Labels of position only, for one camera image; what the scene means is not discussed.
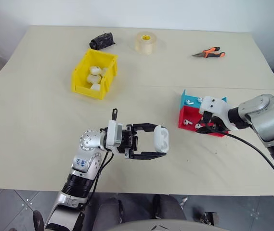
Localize blue plastic tray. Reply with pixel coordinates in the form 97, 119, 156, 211
180, 89, 227, 109

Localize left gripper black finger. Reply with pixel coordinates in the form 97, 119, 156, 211
129, 150, 168, 162
126, 123, 162, 136

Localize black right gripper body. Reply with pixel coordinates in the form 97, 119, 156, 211
206, 112, 226, 132

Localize orange black pliers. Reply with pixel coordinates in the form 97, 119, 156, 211
191, 46, 226, 59

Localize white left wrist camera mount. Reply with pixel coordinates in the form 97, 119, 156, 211
104, 119, 124, 154

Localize grey robot torso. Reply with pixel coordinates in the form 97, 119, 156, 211
106, 217, 225, 231

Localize brown rounded floor object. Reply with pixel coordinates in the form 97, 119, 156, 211
32, 210, 45, 231

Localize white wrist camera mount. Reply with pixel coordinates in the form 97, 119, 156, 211
104, 119, 124, 154
198, 96, 239, 131

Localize black rolled pouch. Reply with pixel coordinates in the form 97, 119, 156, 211
89, 31, 117, 51

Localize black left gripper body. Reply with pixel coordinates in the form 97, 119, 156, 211
117, 124, 140, 159

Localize yellow plastic bin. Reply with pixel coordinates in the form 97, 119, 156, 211
71, 48, 119, 101

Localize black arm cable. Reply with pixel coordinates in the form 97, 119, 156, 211
88, 151, 115, 202
205, 128, 274, 185

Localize small metal floor object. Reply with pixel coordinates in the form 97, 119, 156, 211
194, 211, 219, 226

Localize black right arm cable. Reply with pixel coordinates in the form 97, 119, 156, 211
205, 128, 274, 185

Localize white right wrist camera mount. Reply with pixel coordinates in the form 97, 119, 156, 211
198, 96, 239, 131

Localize red plastic tray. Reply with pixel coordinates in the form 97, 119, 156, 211
178, 105, 229, 138

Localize clear tape roll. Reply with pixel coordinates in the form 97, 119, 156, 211
134, 31, 158, 55

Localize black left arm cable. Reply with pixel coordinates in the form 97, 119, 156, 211
88, 151, 115, 202

